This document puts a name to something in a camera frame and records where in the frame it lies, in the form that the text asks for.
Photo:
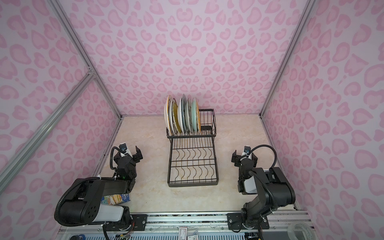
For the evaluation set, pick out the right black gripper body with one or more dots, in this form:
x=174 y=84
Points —
x=238 y=162

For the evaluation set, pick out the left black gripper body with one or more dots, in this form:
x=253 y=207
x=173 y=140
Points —
x=136 y=158

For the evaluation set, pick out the green woven bamboo tray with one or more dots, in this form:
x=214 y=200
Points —
x=176 y=117

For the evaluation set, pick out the black wire dish rack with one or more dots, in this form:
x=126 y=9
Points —
x=193 y=160

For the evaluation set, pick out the star plate yellow rim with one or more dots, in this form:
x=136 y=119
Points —
x=166 y=115

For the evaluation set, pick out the white plate small drawings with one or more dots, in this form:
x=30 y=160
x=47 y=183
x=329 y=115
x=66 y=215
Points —
x=188 y=115

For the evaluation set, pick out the pale blue flower plate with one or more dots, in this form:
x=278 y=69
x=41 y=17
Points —
x=194 y=115

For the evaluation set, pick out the grey blue plate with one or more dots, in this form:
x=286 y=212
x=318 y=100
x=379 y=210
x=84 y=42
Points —
x=183 y=114

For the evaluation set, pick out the white plate orange sunburst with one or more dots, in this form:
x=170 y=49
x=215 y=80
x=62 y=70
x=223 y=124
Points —
x=171 y=120

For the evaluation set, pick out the orange woven tray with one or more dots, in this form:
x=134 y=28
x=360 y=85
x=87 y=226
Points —
x=198 y=117

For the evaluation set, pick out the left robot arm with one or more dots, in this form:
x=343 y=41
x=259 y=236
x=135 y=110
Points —
x=82 y=203

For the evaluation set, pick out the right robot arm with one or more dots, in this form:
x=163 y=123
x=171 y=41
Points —
x=271 y=188

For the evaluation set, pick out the white tape roll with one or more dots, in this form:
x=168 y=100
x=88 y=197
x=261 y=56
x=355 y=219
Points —
x=300 y=231

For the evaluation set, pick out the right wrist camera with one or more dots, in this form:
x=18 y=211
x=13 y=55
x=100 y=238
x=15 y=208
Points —
x=247 y=152

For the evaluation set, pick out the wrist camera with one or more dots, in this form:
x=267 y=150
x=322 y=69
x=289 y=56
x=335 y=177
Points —
x=124 y=150
x=247 y=152

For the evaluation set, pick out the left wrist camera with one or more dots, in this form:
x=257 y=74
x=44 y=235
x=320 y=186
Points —
x=124 y=150

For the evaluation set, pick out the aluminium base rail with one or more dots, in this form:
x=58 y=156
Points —
x=187 y=226

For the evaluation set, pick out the aluminium frame left diagonal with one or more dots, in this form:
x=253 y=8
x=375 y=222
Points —
x=19 y=160

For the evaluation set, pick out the aluminium frame left post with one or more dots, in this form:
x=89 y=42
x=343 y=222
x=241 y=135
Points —
x=76 y=41

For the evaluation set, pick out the aluminium frame post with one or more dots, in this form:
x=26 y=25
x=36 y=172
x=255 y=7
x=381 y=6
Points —
x=76 y=41
x=297 y=34

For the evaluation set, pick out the aluminium frame right post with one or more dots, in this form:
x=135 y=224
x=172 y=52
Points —
x=297 y=34

